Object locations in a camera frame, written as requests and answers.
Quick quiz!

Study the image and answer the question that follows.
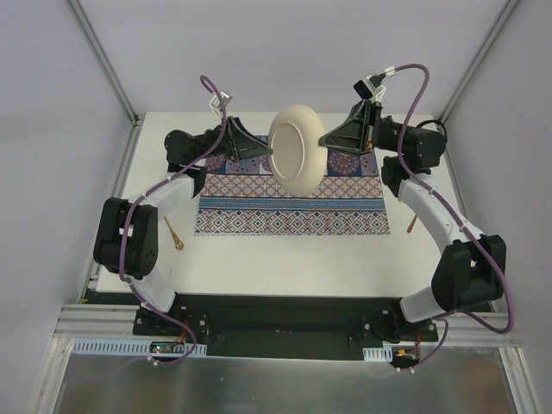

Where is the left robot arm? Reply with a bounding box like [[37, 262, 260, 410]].
[[93, 116, 273, 336]]

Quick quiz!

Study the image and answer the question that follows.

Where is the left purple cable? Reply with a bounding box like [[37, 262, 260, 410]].
[[118, 76, 234, 367]]

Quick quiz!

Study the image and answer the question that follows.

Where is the left aluminium frame post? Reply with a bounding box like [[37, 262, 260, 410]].
[[66, 0, 141, 126]]

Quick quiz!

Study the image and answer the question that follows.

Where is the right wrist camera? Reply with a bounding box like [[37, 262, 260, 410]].
[[353, 66, 396, 103]]

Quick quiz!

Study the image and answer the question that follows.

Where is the right aluminium frame post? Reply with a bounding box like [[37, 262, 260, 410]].
[[435, 0, 521, 129]]

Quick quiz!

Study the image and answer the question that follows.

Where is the aluminium frame post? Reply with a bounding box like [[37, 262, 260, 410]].
[[435, 0, 521, 129], [66, 0, 141, 126]]

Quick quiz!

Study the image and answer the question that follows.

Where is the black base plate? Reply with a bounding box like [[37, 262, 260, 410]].
[[133, 294, 437, 361]]

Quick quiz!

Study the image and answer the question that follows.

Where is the gold fork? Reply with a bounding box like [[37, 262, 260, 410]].
[[163, 216, 185, 251]]

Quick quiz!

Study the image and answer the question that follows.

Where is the copper spoon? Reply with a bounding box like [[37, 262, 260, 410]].
[[406, 215, 417, 234]]

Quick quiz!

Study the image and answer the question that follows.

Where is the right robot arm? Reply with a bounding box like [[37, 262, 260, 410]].
[[319, 99, 509, 341]]

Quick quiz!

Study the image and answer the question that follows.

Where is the cream plate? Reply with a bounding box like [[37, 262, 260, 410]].
[[268, 104, 328, 198]]

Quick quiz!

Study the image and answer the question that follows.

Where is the patterned cloth placemat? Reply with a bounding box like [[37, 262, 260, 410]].
[[194, 151, 390, 235]]

